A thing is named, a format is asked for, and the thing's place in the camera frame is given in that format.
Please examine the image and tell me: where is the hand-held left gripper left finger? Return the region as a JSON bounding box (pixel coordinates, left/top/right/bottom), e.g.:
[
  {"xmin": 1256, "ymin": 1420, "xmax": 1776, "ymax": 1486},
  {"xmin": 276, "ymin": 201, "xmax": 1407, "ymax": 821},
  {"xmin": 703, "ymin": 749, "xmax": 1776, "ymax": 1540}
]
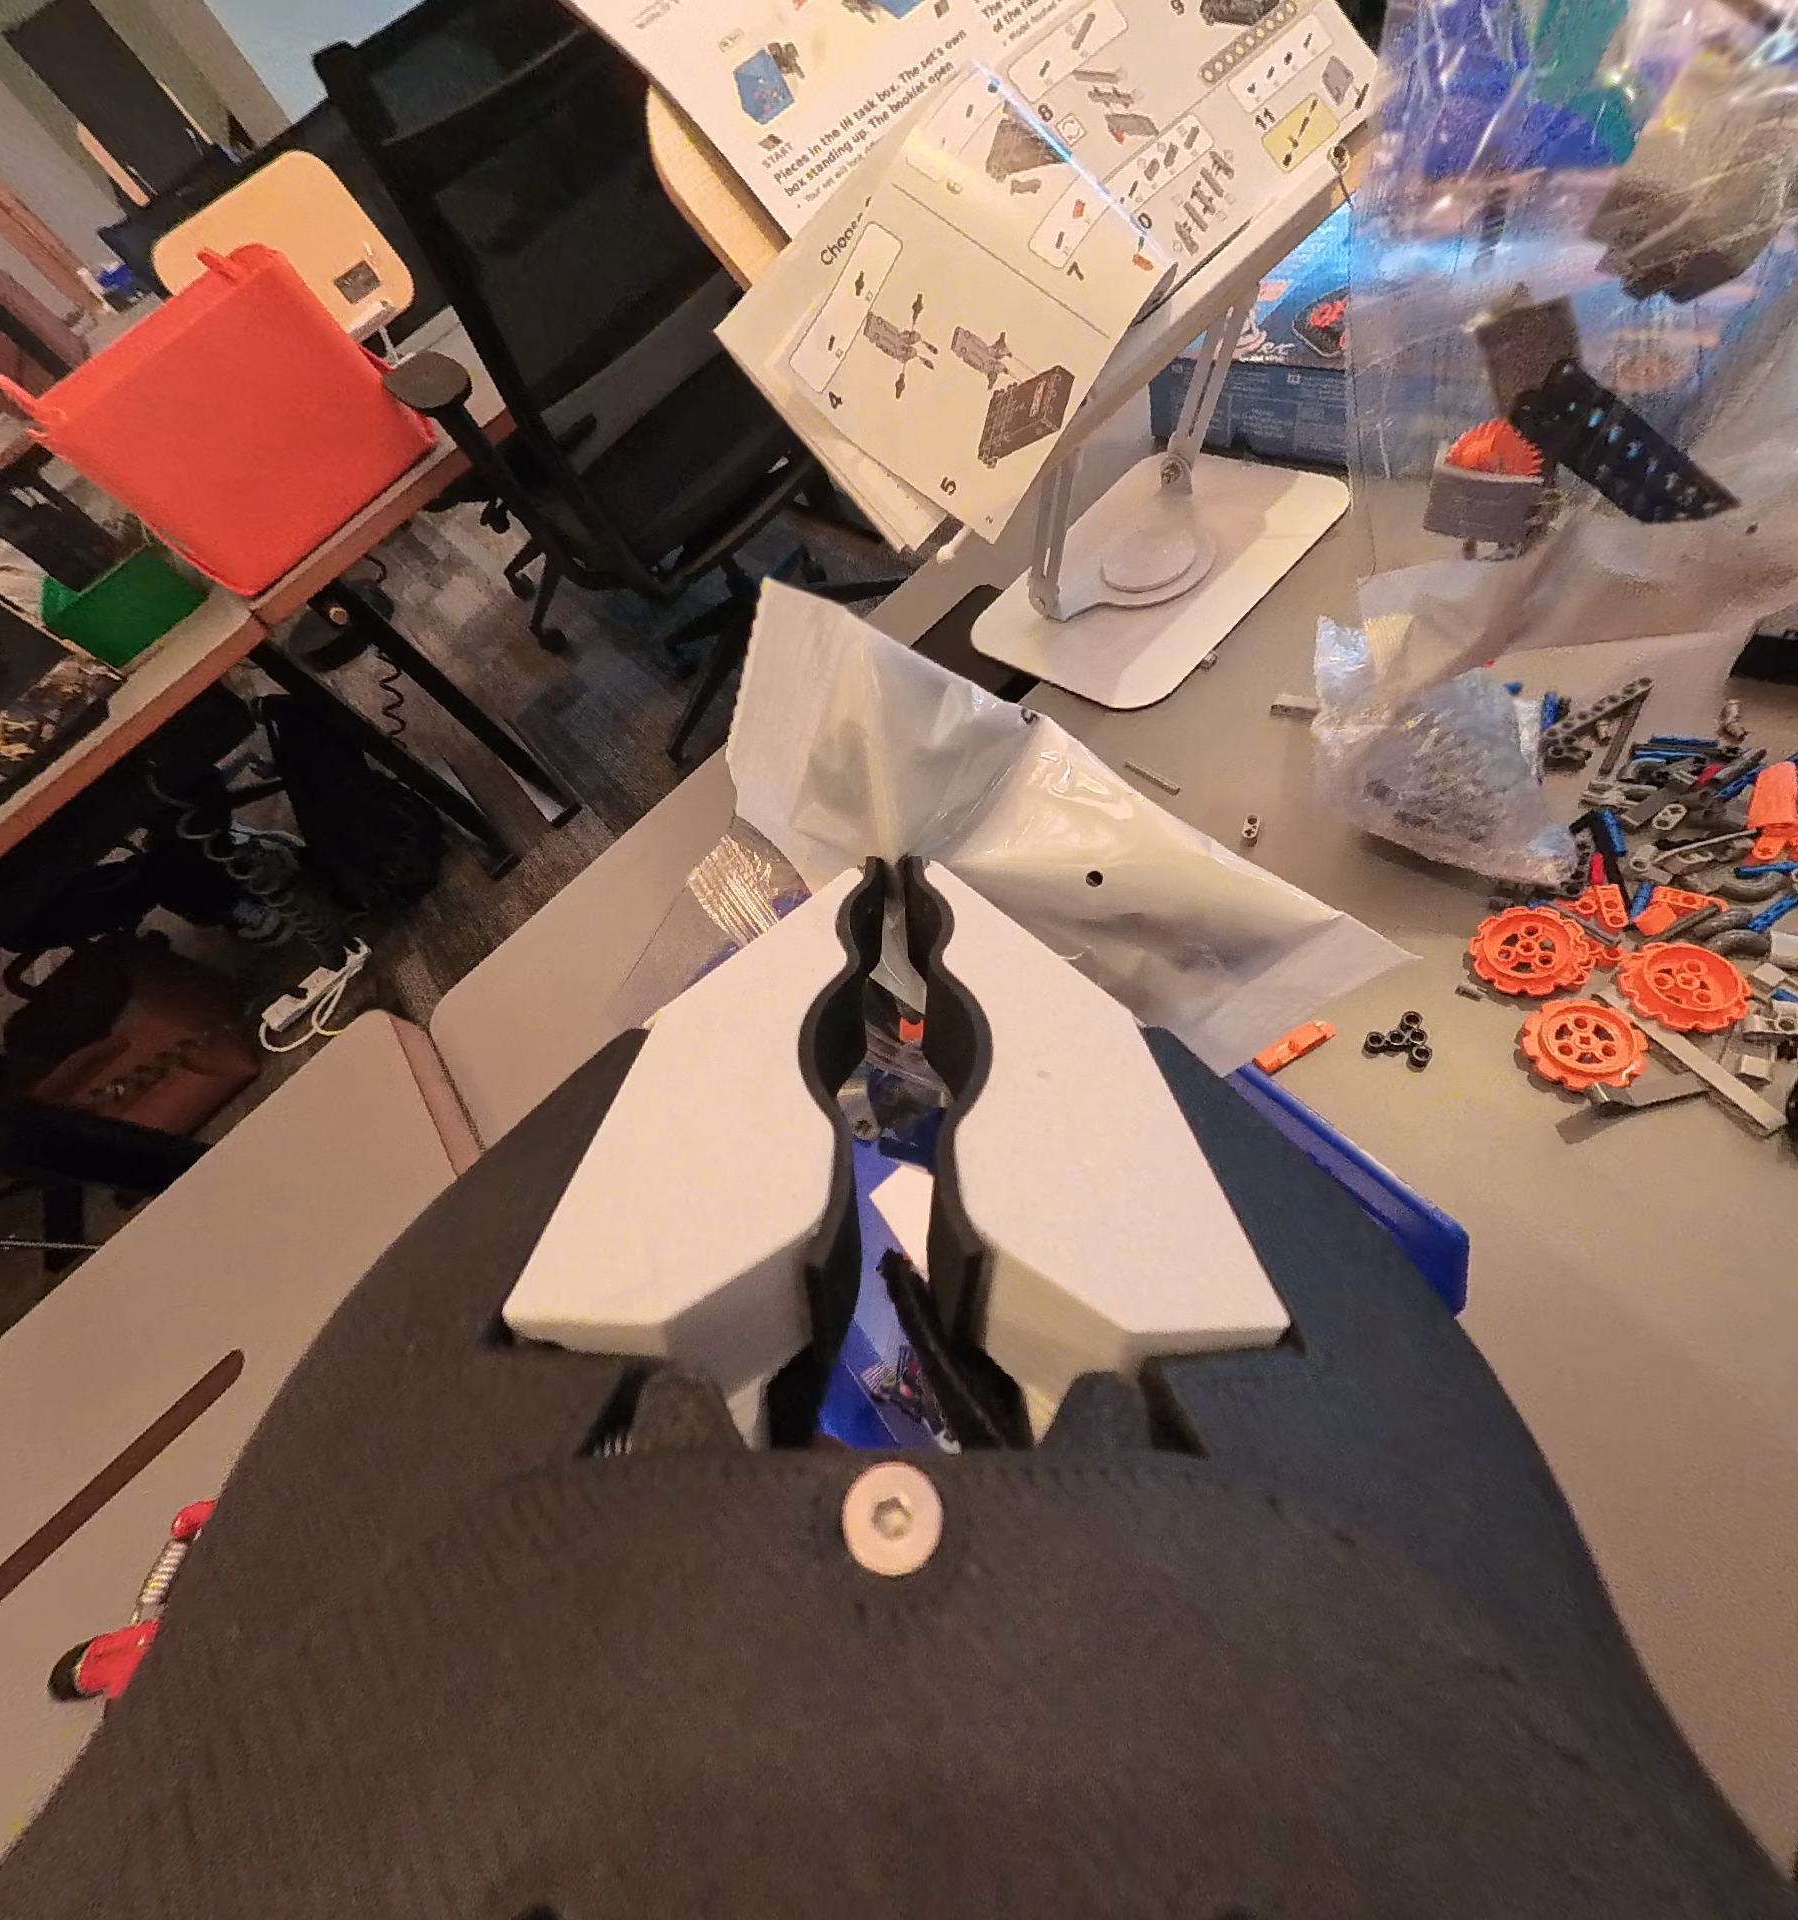
[{"xmin": 502, "ymin": 855, "xmax": 896, "ymax": 1449}]

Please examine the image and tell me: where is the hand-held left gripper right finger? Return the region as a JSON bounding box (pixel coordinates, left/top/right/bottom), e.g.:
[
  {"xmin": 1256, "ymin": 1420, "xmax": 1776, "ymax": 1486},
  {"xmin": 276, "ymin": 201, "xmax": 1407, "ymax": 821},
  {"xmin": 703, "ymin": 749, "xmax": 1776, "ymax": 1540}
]
[{"xmin": 898, "ymin": 858, "xmax": 1290, "ymax": 1449}]

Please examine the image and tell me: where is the blue labelled plastic bin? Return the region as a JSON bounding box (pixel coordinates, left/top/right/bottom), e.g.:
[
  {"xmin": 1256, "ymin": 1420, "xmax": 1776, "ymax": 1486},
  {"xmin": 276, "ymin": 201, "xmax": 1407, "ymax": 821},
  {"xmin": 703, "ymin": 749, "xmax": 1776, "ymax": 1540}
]
[{"xmin": 817, "ymin": 1035, "xmax": 1472, "ymax": 1449}]

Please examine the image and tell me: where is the white backed clear parts bag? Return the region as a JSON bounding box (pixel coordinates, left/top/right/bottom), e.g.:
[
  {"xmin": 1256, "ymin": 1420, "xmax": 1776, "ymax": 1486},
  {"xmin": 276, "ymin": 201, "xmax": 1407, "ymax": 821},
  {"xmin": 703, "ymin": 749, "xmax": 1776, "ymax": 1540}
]
[{"xmin": 726, "ymin": 582, "xmax": 1418, "ymax": 1075}]

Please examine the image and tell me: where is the pile of small building pieces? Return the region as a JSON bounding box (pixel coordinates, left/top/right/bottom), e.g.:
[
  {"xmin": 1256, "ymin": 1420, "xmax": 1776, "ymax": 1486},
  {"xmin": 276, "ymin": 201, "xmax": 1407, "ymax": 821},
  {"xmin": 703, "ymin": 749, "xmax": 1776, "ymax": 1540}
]
[{"xmin": 1456, "ymin": 677, "xmax": 1798, "ymax": 1158}]

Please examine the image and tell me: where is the clear bag with blue parts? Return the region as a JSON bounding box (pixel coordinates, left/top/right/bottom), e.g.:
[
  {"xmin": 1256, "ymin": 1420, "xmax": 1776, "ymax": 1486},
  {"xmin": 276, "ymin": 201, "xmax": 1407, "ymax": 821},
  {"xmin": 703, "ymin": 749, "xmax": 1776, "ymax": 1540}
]
[{"xmin": 1349, "ymin": 0, "xmax": 1798, "ymax": 677}]

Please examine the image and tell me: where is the white power strip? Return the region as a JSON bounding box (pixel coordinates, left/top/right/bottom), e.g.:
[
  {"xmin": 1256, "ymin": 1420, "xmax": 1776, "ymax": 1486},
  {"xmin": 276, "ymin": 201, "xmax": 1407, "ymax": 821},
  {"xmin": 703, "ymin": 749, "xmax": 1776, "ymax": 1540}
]
[{"xmin": 258, "ymin": 938, "xmax": 376, "ymax": 1038}]

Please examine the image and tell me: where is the white and wood book stand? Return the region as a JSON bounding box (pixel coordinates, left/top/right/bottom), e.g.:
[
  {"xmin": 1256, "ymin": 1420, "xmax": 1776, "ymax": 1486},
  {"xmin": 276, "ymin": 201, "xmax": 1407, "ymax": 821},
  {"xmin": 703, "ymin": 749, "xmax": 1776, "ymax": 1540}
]
[{"xmin": 644, "ymin": 90, "xmax": 1357, "ymax": 711}]

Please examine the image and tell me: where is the wooden background desk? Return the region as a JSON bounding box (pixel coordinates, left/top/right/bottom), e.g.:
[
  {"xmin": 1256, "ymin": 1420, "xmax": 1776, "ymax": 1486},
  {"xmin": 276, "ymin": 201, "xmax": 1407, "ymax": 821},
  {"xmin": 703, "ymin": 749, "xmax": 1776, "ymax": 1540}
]
[{"xmin": 0, "ymin": 405, "xmax": 587, "ymax": 917}]

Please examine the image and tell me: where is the blue cardboard toy box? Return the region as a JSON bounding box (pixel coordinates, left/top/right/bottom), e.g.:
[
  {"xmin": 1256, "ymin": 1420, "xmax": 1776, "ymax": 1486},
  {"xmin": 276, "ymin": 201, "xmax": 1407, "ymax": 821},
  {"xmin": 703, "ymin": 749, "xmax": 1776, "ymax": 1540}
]
[{"xmin": 1146, "ymin": 201, "xmax": 1365, "ymax": 467}]

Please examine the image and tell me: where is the green plastic bin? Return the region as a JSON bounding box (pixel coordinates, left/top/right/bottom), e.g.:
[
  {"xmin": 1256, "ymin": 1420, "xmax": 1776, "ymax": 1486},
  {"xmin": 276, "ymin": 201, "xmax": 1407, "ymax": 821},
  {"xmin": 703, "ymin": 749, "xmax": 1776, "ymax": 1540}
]
[{"xmin": 35, "ymin": 543, "xmax": 212, "ymax": 670}]

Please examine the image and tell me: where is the black box with yellow print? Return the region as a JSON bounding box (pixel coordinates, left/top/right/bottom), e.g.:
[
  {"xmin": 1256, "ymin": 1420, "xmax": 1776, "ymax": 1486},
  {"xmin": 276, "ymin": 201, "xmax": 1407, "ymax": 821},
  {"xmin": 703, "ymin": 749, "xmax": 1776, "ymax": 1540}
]
[{"xmin": 0, "ymin": 518, "xmax": 130, "ymax": 849}]

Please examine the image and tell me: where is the orange tote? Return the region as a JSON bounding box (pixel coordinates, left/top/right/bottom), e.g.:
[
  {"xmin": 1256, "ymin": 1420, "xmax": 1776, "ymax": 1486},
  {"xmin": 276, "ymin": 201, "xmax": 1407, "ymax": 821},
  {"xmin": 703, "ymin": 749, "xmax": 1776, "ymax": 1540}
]
[{"xmin": 0, "ymin": 243, "xmax": 439, "ymax": 597}]

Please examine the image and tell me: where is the small folded instruction leaflet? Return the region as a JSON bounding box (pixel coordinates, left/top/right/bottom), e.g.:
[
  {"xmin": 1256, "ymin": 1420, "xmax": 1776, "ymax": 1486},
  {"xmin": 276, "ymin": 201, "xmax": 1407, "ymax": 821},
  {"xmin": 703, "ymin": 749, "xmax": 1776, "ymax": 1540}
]
[{"xmin": 714, "ymin": 61, "xmax": 1187, "ymax": 545}]

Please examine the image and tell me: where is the black mesh office chair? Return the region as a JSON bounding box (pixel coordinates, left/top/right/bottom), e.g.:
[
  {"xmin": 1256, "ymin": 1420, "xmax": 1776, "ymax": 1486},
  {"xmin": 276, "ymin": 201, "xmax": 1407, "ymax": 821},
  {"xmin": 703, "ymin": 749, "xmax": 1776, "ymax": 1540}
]
[{"xmin": 315, "ymin": 22, "xmax": 901, "ymax": 753}]

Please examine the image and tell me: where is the beige tote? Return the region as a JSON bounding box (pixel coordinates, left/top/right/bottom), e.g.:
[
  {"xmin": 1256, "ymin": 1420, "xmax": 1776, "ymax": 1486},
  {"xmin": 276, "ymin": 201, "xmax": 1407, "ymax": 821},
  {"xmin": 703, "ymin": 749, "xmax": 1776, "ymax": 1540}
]
[{"xmin": 150, "ymin": 149, "xmax": 417, "ymax": 338}]

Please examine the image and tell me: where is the red handled tool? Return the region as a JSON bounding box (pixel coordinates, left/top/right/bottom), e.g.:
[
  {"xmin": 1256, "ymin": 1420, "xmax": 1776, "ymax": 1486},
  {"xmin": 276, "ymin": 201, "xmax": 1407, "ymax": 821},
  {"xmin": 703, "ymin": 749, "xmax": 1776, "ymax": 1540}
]
[{"xmin": 49, "ymin": 1501, "xmax": 218, "ymax": 1705}]

